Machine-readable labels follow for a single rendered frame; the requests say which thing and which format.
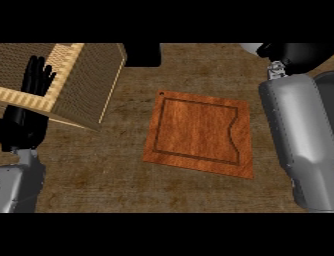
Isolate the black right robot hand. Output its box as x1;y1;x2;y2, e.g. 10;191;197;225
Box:
256;42;334;76

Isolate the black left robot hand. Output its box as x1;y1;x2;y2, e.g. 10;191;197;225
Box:
0;54;60;153

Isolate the brown wooden cutting board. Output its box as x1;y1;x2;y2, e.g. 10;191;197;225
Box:
141;89;256;180

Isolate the pale grey round object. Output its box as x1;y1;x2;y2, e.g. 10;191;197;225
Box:
239;42;265;55

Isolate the tan wicker basket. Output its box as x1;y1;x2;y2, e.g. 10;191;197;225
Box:
0;42;129;133

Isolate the black box-shaped appliance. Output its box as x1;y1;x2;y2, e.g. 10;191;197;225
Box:
122;42;163;68

